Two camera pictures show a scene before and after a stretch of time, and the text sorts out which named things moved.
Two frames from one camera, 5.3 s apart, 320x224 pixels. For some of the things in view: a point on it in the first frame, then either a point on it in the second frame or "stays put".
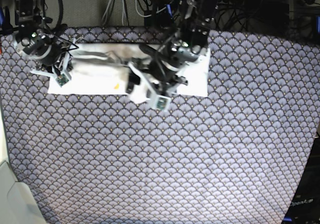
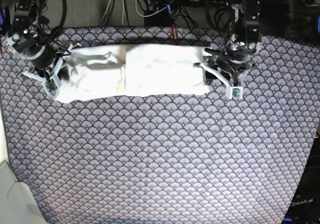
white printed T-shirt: [102, 69] stays put
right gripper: [159, 70] -> [228, 62]
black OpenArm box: [305, 207] stays put
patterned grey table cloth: [236, 156] stays put
